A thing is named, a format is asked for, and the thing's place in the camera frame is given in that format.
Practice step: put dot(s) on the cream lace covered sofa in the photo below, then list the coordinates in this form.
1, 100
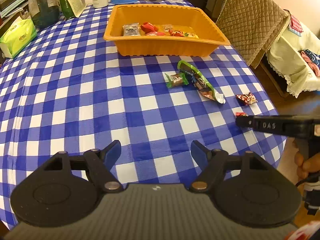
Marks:
284, 57

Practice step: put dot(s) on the large red snack packet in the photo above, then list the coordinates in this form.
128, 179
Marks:
147, 27

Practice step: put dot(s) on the small red candy packet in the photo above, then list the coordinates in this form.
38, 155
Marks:
237, 114

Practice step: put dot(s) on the person right hand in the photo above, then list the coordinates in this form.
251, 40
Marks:
306, 166

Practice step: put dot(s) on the dark glass jar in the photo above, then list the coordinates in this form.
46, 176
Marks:
44, 13

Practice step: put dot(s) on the dark red chocolate bar packet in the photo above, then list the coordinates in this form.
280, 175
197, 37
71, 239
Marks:
247, 99

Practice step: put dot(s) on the blue white checkered tablecloth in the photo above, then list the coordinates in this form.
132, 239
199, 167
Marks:
70, 90

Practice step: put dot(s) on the green white snack pouch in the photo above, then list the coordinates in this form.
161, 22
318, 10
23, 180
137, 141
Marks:
199, 81

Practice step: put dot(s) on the yellow green candy packet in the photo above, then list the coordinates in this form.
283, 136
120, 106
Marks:
188, 34

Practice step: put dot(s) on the clear grey snack packet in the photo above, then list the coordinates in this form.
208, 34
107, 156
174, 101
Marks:
132, 29

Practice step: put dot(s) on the green tissue pack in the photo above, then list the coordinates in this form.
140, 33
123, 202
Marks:
17, 37

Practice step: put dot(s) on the red candy packet front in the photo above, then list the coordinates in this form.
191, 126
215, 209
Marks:
155, 33

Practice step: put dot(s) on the green brown candy packet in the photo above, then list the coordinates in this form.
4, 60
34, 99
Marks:
176, 80

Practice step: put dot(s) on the brown cube candy packet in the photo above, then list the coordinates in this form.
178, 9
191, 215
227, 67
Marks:
167, 27

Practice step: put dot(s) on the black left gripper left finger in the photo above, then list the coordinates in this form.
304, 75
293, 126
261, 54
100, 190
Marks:
99, 164

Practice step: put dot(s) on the beige quilted chair right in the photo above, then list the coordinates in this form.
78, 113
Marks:
252, 26

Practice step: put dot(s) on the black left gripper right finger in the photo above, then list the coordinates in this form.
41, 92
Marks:
212, 166

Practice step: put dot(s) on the orange plastic tray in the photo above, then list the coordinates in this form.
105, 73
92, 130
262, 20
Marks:
189, 19

